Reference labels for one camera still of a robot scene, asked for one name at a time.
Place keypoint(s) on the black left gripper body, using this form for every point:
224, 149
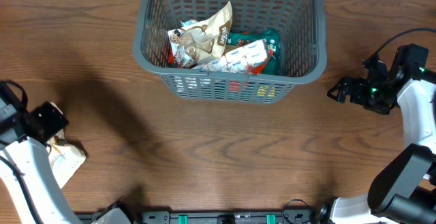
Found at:
27, 116

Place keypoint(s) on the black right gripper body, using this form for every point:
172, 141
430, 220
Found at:
356, 90

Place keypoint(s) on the cream paper snack pouch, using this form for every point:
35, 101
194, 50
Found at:
64, 158

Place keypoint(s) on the green Nescafe coffee bag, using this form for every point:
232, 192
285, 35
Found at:
272, 40

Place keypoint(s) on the orange cracker packet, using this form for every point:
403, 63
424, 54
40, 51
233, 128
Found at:
232, 67

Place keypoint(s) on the Kleenex tissue multipack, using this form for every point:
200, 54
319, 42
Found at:
253, 53

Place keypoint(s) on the brown cookie snack pouch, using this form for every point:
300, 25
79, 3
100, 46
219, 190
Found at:
201, 42

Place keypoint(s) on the small pale green sachet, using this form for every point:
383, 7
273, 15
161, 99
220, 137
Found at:
189, 22

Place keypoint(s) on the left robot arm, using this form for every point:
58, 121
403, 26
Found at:
25, 167

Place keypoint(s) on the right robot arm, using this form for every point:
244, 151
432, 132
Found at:
395, 195

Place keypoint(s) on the grey plastic slotted basket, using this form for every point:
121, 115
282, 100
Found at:
302, 38

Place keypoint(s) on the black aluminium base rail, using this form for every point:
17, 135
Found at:
292, 215

